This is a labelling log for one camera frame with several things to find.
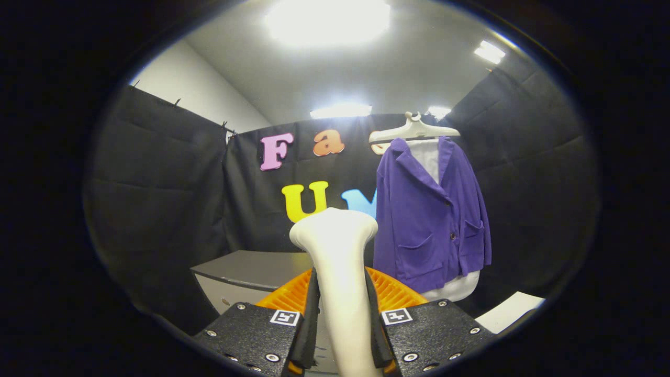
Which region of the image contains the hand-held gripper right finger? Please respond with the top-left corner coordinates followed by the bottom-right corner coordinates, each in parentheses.
top-left (364, 266), bottom-right (496, 377)

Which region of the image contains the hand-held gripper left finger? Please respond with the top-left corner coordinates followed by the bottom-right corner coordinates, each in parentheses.
top-left (193, 268), bottom-right (321, 377)

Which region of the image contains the white garment steamer head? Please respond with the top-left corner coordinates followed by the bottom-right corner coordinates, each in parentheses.
top-left (289, 207), bottom-right (385, 377)

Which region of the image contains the purple corduroy jacket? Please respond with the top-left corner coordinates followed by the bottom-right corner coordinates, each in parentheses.
top-left (373, 136), bottom-right (493, 294)

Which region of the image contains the white clothes hanger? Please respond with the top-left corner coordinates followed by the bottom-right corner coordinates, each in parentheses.
top-left (368, 112), bottom-right (461, 145)

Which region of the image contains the grey cabinet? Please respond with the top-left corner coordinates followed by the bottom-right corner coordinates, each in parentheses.
top-left (191, 250), bottom-right (315, 315)

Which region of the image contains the white mannequin torso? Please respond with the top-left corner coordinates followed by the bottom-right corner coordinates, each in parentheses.
top-left (406, 139), bottom-right (481, 303)

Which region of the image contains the white paper sheet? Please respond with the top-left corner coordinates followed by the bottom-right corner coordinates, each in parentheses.
top-left (475, 292), bottom-right (546, 335)

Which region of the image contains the black backdrop cloth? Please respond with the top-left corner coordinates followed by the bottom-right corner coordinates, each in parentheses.
top-left (84, 52), bottom-right (600, 336)

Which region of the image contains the long ceiling light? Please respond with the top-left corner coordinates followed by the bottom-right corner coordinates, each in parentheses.
top-left (309, 103), bottom-right (373, 119)

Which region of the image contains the large ceiling light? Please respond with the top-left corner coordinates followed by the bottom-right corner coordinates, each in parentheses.
top-left (264, 0), bottom-right (392, 47)

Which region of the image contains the square ceiling light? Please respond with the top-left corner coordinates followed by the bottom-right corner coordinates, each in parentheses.
top-left (474, 40), bottom-right (507, 65)

